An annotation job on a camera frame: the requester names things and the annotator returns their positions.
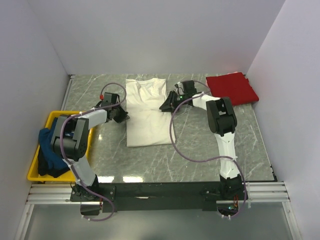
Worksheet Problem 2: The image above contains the white t shirt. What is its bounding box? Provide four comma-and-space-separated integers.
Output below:
125, 78, 176, 148

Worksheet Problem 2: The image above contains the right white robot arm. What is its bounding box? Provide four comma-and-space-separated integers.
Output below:
159, 80, 244, 199

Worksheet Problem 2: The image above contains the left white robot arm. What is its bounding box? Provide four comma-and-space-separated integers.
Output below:
50, 92, 129, 201

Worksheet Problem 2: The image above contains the folded red t shirt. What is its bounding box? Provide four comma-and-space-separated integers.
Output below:
206, 72, 259, 106

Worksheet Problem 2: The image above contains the blue t shirt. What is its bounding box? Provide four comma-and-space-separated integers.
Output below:
38, 117, 68, 170

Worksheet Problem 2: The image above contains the black base bar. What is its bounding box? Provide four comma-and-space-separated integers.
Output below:
69, 181, 250, 216

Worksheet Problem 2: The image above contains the black garment in bin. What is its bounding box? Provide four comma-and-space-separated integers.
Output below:
37, 145, 70, 178

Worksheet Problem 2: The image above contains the yellow plastic bin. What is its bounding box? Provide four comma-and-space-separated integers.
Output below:
27, 111, 92, 182

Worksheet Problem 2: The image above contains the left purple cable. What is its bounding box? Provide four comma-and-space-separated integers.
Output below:
59, 82, 128, 222

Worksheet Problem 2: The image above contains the purple cable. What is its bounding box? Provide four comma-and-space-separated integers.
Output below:
59, 82, 128, 222
169, 80, 248, 220

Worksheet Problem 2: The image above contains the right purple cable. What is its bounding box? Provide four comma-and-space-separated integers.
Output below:
169, 80, 248, 220

